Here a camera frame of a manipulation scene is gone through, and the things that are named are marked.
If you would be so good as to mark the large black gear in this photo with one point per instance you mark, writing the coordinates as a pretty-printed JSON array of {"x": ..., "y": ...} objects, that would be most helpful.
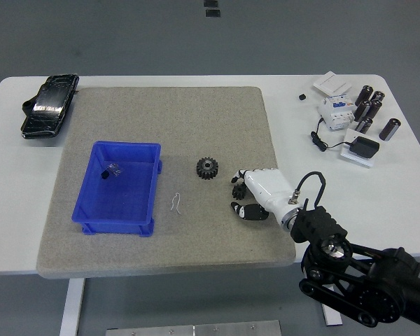
[{"x": 213, "y": 169}]

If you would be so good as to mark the black floor socket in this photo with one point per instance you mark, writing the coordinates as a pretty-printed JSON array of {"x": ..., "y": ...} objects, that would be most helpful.
[
  {"x": 210, "y": 3},
  {"x": 213, "y": 13}
]

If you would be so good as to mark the white circuit breaker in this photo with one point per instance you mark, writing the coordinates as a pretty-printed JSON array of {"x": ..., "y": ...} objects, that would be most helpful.
[{"x": 334, "y": 113}]

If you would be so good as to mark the grey-brown mat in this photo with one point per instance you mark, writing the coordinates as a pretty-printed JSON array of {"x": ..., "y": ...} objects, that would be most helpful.
[{"x": 178, "y": 122}]

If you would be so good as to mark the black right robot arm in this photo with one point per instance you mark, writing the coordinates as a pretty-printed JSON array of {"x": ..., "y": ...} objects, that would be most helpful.
[{"x": 371, "y": 280}]

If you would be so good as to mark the dark brown capacitor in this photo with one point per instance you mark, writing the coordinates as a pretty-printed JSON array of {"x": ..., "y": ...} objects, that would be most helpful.
[
  {"x": 361, "y": 110},
  {"x": 378, "y": 95},
  {"x": 390, "y": 129},
  {"x": 374, "y": 109},
  {"x": 365, "y": 94},
  {"x": 364, "y": 125}
]

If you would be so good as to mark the clear plastic bag piece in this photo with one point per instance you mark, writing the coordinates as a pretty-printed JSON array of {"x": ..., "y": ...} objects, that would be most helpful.
[{"x": 115, "y": 169}]

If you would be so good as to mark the black wrapped device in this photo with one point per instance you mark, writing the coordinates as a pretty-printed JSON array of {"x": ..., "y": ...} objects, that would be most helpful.
[{"x": 49, "y": 105}]

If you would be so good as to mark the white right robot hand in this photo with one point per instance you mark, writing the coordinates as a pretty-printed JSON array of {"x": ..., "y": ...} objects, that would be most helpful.
[{"x": 269, "y": 190}]

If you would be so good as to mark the white table leg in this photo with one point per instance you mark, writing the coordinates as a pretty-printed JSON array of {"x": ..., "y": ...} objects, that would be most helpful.
[
  {"x": 71, "y": 308},
  {"x": 332, "y": 316}
]

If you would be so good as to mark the black power adapter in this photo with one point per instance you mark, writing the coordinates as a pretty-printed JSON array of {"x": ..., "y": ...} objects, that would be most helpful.
[{"x": 364, "y": 147}]

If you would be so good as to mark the blue plastic box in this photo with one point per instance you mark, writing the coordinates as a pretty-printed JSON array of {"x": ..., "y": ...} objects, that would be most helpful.
[{"x": 115, "y": 199}]

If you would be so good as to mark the small black cube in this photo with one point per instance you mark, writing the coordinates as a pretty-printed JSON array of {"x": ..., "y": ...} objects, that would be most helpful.
[
  {"x": 105, "y": 174},
  {"x": 302, "y": 96}
]

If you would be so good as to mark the white flat plate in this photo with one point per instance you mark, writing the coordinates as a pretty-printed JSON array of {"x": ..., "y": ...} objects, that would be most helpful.
[{"x": 353, "y": 159}]

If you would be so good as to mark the white thread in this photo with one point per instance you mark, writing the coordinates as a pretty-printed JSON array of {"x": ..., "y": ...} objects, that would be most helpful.
[{"x": 177, "y": 203}]

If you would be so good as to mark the white switch plate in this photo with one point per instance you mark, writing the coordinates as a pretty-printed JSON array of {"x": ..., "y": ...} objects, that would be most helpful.
[{"x": 332, "y": 82}]

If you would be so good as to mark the silver metal plate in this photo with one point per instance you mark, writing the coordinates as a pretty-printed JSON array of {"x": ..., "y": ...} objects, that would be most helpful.
[{"x": 192, "y": 329}]

